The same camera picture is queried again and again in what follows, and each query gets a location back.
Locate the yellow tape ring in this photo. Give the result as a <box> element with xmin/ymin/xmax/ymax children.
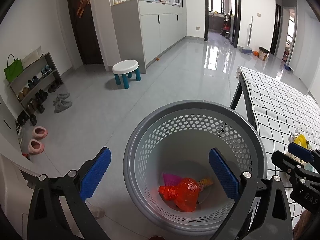
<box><xmin>293</xmin><ymin>134</ymin><xmax>308</xmax><ymax>149</ymax></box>

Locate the red plastic bag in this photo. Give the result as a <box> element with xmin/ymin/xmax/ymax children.
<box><xmin>158</xmin><ymin>178</ymin><xmax>200</xmax><ymax>212</ymax></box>

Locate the grey perforated trash basket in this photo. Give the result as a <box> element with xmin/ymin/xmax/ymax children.
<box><xmin>123</xmin><ymin>100</ymin><xmax>267</xmax><ymax>236</ymax></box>

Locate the colourful snack wrapper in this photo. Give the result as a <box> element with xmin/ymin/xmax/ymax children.
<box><xmin>197</xmin><ymin>178</ymin><xmax>214</xmax><ymax>192</ymax></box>

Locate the pink slipper near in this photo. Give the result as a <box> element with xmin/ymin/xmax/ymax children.
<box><xmin>28</xmin><ymin>139</ymin><xmax>44</xmax><ymax>155</ymax></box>

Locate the pink slipper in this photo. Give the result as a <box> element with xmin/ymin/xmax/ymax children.
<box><xmin>32</xmin><ymin>126</ymin><xmax>48</xmax><ymax>140</ymax></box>
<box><xmin>28</xmin><ymin>139</ymin><xmax>44</xmax><ymax>155</ymax></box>

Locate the pink slipper far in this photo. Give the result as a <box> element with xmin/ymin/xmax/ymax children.
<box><xmin>32</xmin><ymin>126</ymin><xmax>48</xmax><ymax>140</ymax></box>

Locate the grey sneaker far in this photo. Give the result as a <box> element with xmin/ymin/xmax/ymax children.
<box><xmin>53</xmin><ymin>93</ymin><xmax>70</xmax><ymax>106</ymax></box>

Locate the grey shoe rack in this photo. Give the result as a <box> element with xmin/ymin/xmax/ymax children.
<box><xmin>8</xmin><ymin>53</ymin><xmax>64</xmax><ymax>115</ymax></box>

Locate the small waste bin black liner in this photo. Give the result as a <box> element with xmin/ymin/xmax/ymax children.
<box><xmin>258</xmin><ymin>47</ymin><xmax>269</xmax><ymax>61</ymax></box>

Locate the white teal stool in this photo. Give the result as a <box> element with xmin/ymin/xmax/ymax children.
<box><xmin>112</xmin><ymin>60</ymin><xmax>141</xmax><ymax>89</ymax></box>

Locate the blue dustpan with broom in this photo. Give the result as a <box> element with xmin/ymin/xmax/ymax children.
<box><xmin>239</xmin><ymin>17</ymin><xmax>253</xmax><ymax>54</ymax></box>

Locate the green handbag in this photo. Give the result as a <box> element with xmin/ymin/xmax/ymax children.
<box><xmin>4</xmin><ymin>54</ymin><xmax>23</xmax><ymax>83</ymax></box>

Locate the red scooter in hallway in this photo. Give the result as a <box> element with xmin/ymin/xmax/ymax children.
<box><xmin>220</xmin><ymin>14</ymin><xmax>231</xmax><ymax>38</ymax></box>

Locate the dark brown entrance door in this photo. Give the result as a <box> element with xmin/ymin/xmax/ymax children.
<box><xmin>67</xmin><ymin>0</ymin><xmax>103</xmax><ymax>65</ymax></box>

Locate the white grey sideboard cabinet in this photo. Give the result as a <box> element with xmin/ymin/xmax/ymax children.
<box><xmin>111</xmin><ymin>0</ymin><xmax>187</xmax><ymax>74</ymax></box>

